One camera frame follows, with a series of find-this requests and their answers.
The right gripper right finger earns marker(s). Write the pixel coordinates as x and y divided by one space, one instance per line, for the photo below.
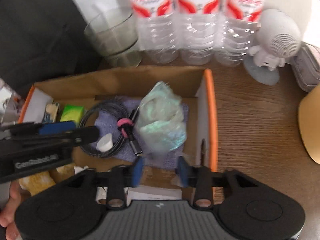
203 180

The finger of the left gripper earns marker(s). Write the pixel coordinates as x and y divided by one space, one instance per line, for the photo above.
41 143
30 128

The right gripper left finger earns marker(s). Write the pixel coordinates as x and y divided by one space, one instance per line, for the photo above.
117 179

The person's left hand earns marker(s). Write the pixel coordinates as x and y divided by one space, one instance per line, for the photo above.
8 213

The green small packet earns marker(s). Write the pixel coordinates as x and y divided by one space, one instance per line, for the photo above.
72 113

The purple knitted cloth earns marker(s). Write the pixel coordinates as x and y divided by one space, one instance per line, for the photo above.
107 123

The red cardboard box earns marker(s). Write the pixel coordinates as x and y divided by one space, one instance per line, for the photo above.
98 91

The crumpled greenish plastic bag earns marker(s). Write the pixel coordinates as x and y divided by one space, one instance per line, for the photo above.
161 120

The black paper bag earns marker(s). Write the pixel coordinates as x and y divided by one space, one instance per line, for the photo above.
42 40

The clear glass cup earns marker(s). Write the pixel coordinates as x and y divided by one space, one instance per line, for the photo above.
114 36

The yellow thermos jug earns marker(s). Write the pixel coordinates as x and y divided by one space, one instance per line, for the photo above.
309 123

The left water bottle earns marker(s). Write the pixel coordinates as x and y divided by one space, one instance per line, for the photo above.
156 28

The water bottle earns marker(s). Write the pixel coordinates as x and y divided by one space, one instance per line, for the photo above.
239 21
197 27
156 28

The white astronaut figurine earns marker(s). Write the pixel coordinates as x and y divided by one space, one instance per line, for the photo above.
277 39

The middle water bottle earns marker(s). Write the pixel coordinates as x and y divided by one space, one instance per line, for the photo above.
197 27

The right water bottle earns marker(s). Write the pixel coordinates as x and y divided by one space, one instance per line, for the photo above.
239 21

